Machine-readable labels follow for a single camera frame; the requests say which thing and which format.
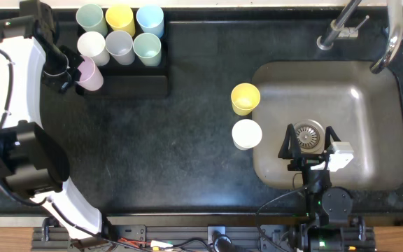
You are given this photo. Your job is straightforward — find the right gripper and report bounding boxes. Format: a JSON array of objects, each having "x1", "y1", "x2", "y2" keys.
[{"x1": 277, "y1": 123, "x2": 343, "y2": 172}]

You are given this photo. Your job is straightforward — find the white cup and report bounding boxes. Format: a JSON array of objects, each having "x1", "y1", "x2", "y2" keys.
[
  {"x1": 76, "y1": 31, "x2": 111, "y2": 67},
  {"x1": 231, "y1": 118, "x2": 263, "y2": 151}
]

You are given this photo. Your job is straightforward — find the yellow cup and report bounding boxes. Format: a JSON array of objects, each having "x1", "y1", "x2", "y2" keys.
[
  {"x1": 104, "y1": 4, "x2": 136, "y2": 38},
  {"x1": 230, "y1": 83, "x2": 261, "y2": 117}
]

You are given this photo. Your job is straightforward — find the pink cup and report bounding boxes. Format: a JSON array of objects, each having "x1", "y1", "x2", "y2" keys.
[{"x1": 76, "y1": 55, "x2": 104, "y2": 92}]

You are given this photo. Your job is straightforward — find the steel sink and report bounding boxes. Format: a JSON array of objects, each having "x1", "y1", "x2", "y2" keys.
[{"x1": 251, "y1": 60, "x2": 403, "y2": 192}]

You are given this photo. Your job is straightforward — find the steel tap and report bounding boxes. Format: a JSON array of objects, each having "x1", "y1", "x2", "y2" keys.
[{"x1": 316, "y1": 0, "x2": 403, "y2": 75}]

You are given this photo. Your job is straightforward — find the black tray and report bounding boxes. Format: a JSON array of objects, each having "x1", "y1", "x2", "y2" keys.
[
  {"x1": 75, "y1": 73, "x2": 169, "y2": 99},
  {"x1": 76, "y1": 21, "x2": 169, "y2": 76}
]

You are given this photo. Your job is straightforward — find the green cup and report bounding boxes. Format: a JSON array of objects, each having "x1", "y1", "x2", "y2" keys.
[
  {"x1": 75, "y1": 3, "x2": 108, "y2": 37},
  {"x1": 132, "y1": 32, "x2": 162, "y2": 67}
]

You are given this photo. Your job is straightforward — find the blue cup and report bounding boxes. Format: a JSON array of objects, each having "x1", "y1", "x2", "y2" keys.
[{"x1": 136, "y1": 4, "x2": 165, "y2": 39}]

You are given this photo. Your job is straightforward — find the grey cup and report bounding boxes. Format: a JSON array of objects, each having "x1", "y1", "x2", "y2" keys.
[{"x1": 104, "y1": 29, "x2": 136, "y2": 67}]

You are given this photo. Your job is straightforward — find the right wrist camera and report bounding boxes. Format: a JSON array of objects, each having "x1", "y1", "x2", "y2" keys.
[{"x1": 309, "y1": 141, "x2": 355, "y2": 173}]

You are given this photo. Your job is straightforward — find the mounting rail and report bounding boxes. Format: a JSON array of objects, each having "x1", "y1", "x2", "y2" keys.
[{"x1": 29, "y1": 216, "x2": 378, "y2": 252}]

